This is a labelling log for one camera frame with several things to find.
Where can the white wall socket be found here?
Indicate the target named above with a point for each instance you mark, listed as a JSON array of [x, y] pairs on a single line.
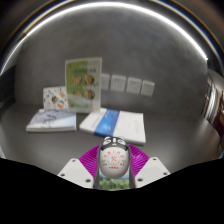
[[147, 88], [134, 85], [118, 83], [105, 82]]

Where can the white panda-print computer mouse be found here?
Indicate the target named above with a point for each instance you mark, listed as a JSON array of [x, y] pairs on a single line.
[[113, 160]]

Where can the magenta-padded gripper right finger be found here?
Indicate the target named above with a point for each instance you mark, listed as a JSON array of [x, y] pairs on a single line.
[[151, 170]]

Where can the green food poster stand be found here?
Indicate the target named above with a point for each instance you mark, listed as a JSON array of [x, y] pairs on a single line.
[[83, 83]]

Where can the white book with blue stripe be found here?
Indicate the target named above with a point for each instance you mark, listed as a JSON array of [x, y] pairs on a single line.
[[130, 125]]

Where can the white sticker sheet card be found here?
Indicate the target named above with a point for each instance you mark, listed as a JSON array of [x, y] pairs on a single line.
[[55, 98]]

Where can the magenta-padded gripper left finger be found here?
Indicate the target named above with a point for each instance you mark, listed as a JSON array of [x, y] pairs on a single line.
[[75, 171]]

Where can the grey-cover book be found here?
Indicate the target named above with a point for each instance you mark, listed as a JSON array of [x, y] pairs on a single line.
[[50, 120]]

